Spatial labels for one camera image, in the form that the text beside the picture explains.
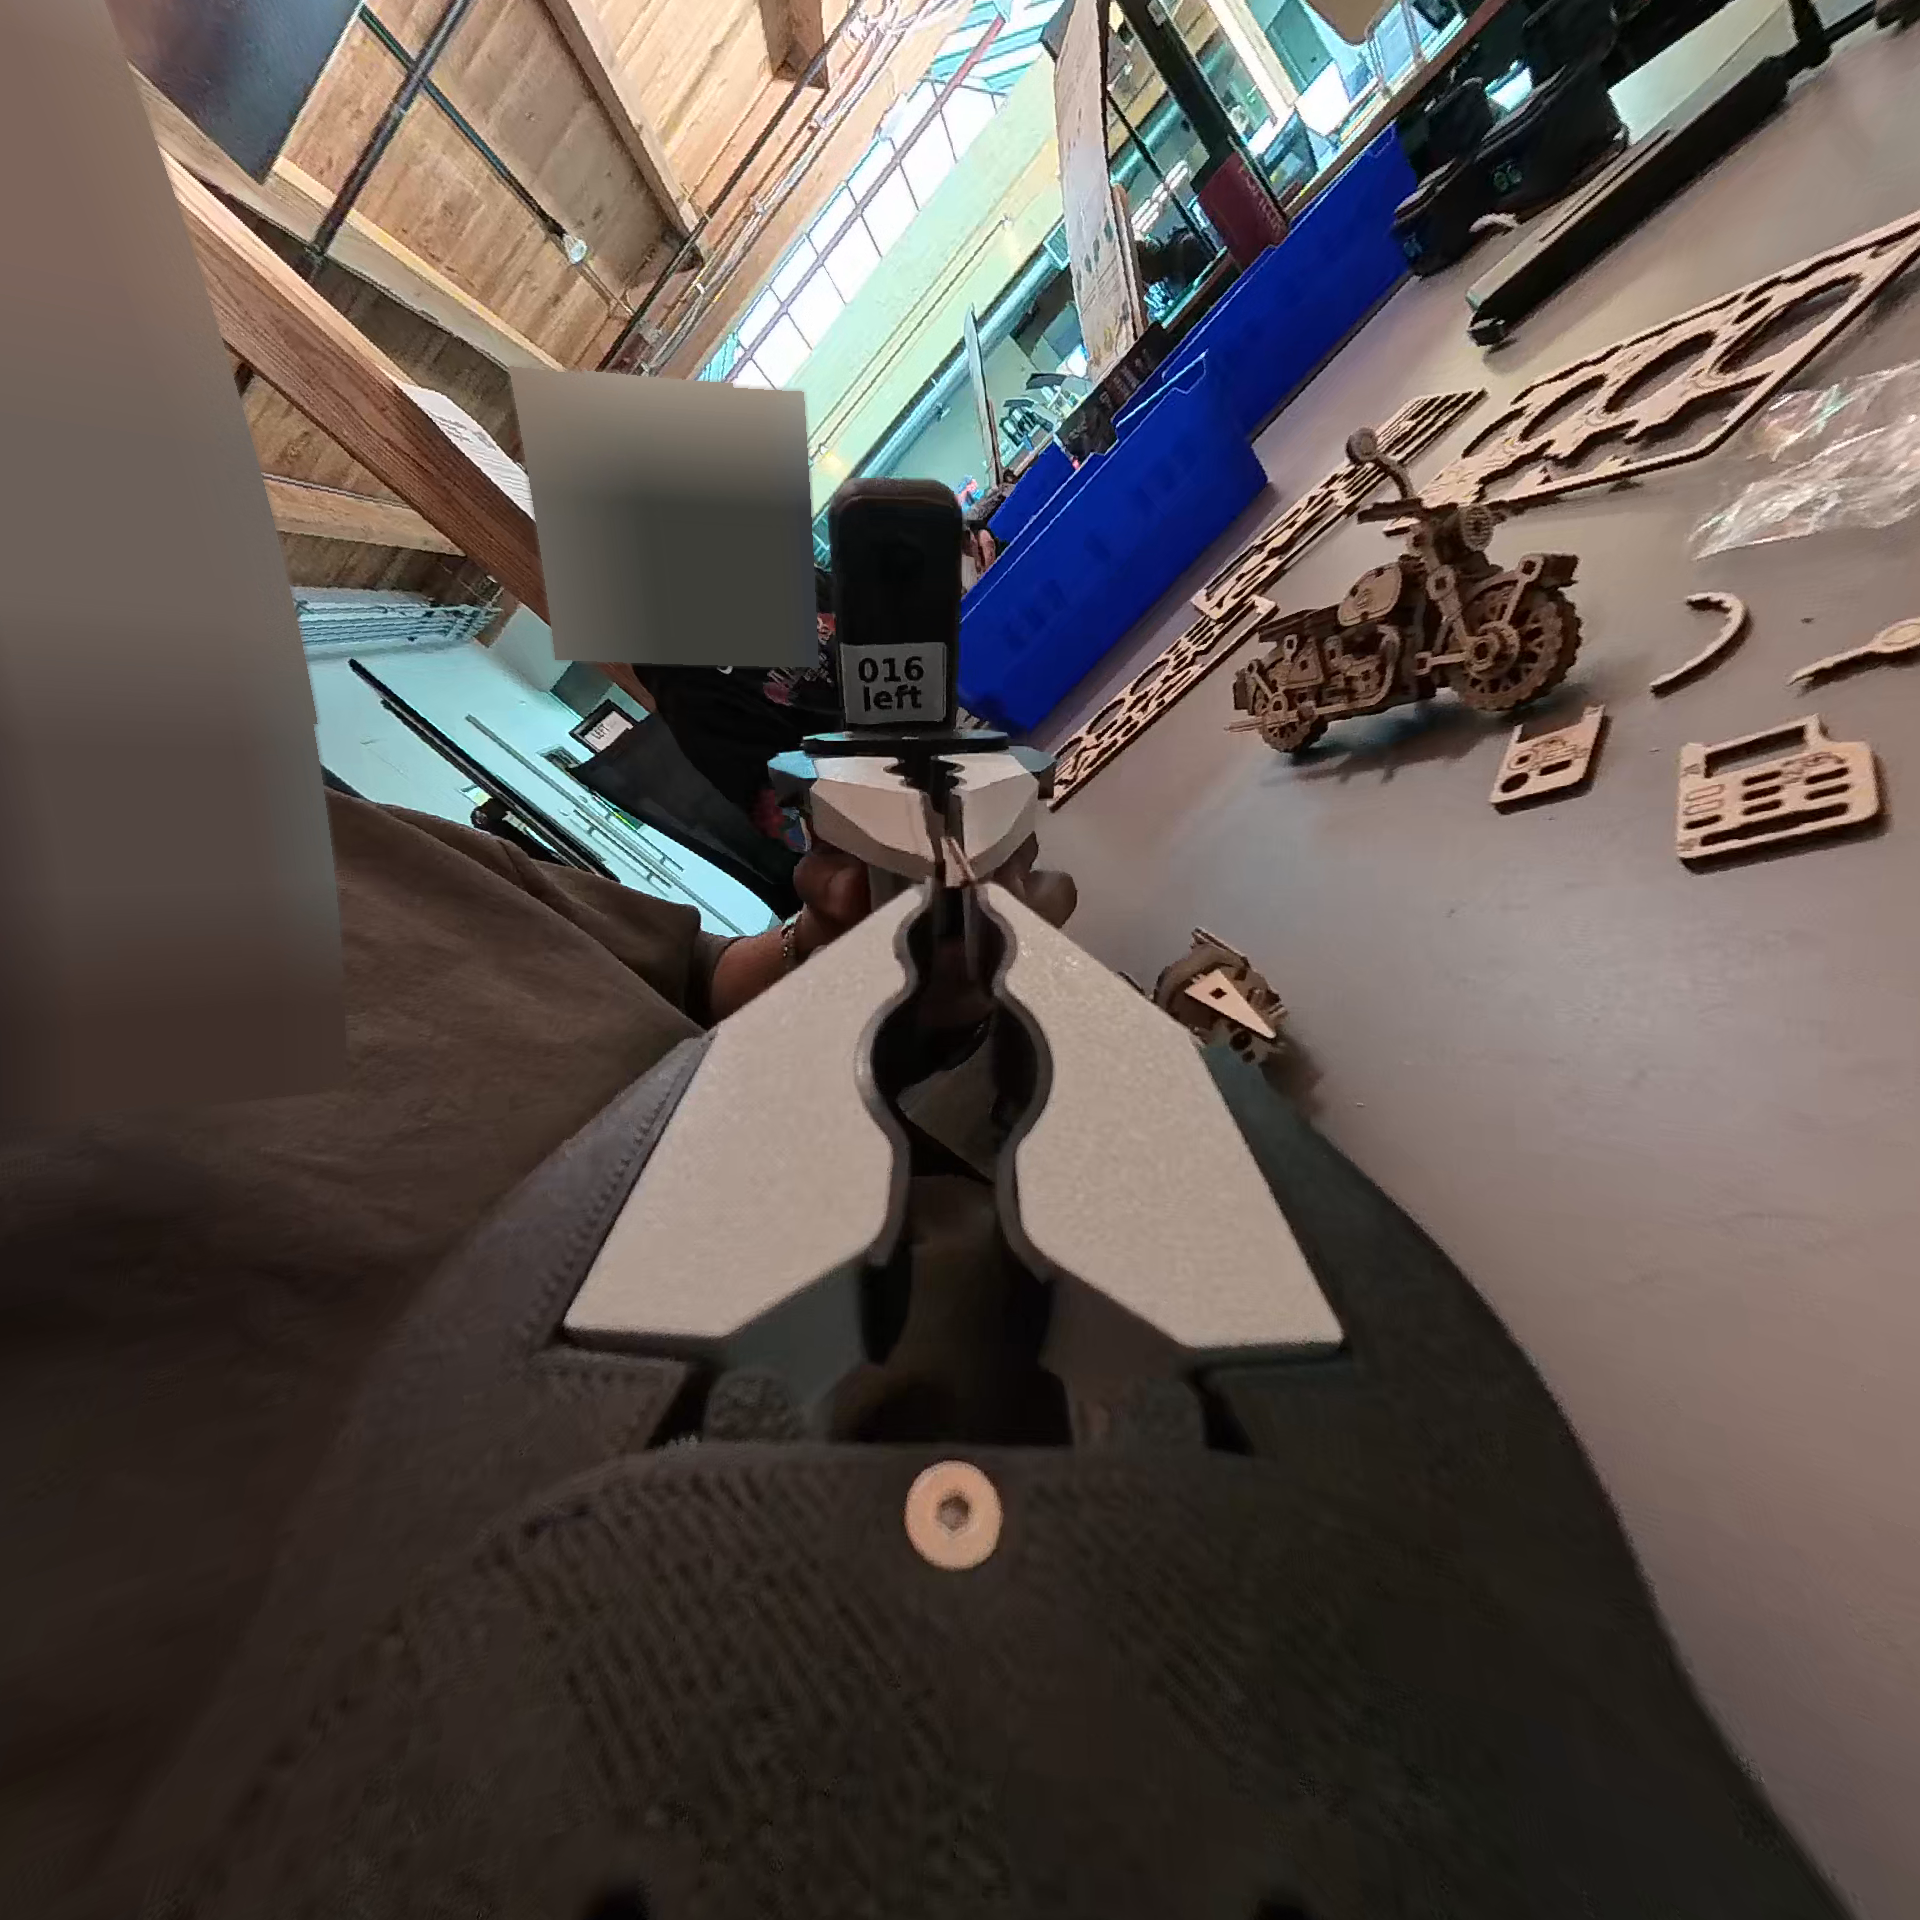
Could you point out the wooden motorcycle model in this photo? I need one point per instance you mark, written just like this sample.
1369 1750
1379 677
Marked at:
1424 629

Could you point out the grey desk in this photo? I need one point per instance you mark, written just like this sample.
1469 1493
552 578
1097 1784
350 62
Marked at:
1574 1142

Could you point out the small clear plastic bag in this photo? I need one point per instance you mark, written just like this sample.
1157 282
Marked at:
1816 464

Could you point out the person's olive shirt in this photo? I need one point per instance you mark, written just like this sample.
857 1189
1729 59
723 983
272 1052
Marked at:
224 1276

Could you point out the wooden plate part with holes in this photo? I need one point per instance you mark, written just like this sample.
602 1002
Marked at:
1574 773

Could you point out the printed wooden board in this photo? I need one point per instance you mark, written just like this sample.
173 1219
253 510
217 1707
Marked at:
1096 195

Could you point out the wooden grid part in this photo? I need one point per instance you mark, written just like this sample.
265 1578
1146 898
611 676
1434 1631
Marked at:
1704 832

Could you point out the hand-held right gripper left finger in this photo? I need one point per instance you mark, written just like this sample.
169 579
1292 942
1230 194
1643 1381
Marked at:
734 1171

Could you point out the wooden gear assembly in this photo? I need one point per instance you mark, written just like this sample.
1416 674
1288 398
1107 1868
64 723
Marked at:
1194 960

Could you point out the pale triangular wooden part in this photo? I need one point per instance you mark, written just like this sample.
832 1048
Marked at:
1236 1002

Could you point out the person's left forearm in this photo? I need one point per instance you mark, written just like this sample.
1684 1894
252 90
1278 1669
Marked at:
629 960

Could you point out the person's left hand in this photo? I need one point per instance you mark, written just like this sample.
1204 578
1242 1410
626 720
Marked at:
827 908

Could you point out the black case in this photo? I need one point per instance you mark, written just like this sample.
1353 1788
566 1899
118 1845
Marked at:
1516 165

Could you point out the wooden arc part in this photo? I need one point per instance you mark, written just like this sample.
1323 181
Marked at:
1732 629

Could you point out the round-headed wooden part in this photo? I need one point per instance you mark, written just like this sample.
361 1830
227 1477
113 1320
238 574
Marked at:
1874 648

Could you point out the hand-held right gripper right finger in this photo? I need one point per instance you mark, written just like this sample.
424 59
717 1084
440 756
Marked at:
1155 1186

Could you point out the wooden sheet with round holes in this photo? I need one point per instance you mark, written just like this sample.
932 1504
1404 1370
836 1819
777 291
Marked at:
1634 406

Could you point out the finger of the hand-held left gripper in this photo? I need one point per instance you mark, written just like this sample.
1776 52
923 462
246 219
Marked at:
867 819
992 811

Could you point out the wooden sheet with curly cutouts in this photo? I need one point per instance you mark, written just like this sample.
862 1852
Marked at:
1155 698

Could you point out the thick wooden beam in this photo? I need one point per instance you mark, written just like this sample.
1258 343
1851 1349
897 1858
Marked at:
345 376

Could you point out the toothed wooden puzzle piece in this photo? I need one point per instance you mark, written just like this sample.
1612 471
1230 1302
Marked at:
956 859

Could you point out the wooden sheet with slots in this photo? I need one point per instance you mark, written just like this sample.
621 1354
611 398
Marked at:
1320 503

